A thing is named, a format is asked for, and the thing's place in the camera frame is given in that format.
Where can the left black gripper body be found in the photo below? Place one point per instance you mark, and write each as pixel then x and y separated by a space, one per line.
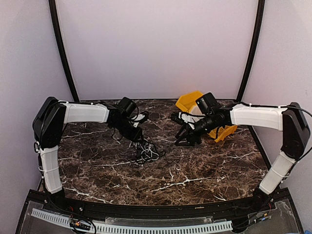
pixel 127 132

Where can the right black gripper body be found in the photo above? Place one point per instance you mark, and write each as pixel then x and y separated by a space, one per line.
pixel 193 136

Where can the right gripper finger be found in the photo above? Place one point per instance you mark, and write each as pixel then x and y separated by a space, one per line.
pixel 184 142
pixel 183 129

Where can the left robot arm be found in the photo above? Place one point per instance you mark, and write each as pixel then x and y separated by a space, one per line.
pixel 54 114

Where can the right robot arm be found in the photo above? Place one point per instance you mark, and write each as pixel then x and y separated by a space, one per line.
pixel 289 119

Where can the white plastic bin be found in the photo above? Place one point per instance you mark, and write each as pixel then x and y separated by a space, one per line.
pixel 195 111

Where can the near yellow plastic bin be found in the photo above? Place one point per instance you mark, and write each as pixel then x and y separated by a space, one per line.
pixel 220 133

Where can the yellow plastic bin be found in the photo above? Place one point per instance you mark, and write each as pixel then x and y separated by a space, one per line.
pixel 220 133
pixel 186 102

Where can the far yellow plastic bin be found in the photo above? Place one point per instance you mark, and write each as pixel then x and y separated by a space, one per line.
pixel 186 102

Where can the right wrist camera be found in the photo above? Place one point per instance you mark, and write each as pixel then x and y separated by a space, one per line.
pixel 183 119

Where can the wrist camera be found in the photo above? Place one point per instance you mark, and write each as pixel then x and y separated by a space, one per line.
pixel 183 119
pixel 140 118

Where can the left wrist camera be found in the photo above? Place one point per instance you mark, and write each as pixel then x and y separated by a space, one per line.
pixel 140 118

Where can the black front rail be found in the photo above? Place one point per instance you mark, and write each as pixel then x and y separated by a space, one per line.
pixel 236 209

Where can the white slotted cable duct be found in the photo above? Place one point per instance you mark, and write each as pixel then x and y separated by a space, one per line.
pixel 136 226

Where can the left black frame post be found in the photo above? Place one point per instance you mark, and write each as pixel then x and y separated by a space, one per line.
pixel 61 49

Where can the black frame post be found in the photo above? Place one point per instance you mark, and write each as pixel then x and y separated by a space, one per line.
pixel 252 50
pixel 61 49

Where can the right black frame post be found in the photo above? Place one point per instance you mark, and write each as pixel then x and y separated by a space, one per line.
pixel 252 50

